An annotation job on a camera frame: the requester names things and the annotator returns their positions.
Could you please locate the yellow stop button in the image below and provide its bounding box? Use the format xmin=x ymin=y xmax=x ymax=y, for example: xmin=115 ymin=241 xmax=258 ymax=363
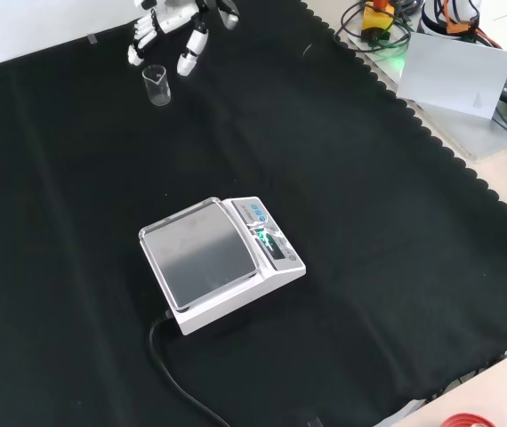
xmin=360 ymin=0 xmax=398 ymax=42

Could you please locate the white electronic balance steel pan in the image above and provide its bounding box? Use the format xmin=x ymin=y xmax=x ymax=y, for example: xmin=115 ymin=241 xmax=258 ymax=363
xmin=138 ymin=195 xmax=307 ymax=337

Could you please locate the small clear glass beaker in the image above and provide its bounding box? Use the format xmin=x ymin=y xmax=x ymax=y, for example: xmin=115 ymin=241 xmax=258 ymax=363
xmin=141 ymin=63 xmax=173 ymax=108

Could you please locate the red round object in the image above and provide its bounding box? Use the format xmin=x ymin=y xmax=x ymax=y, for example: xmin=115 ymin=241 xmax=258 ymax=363
xmin=439 ymin=412 xmax=498 ymax=427

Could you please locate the black balance power cable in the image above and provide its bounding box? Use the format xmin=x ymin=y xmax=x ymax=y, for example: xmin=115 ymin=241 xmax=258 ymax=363
xmin=148 ymin=310 xmax=233 ymax=427

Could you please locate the clear base plate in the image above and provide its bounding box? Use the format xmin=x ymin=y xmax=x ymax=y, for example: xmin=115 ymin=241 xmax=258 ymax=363
xmin=345 ymin=25 xmax=507 ymax=160

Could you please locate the black bench cloth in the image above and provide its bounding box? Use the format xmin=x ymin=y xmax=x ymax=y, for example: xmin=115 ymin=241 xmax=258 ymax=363
xmin=0 ymin=0 xmax=507 ymax=427

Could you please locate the pale board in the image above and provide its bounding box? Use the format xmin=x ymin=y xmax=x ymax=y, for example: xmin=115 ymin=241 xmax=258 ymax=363
xmin=395 ymin=31 xmax=507 ymax=121

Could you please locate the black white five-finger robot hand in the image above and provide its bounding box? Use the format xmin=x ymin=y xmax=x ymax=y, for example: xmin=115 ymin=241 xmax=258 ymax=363
xmin=127 ymin=0 xmax=240 ymax=77

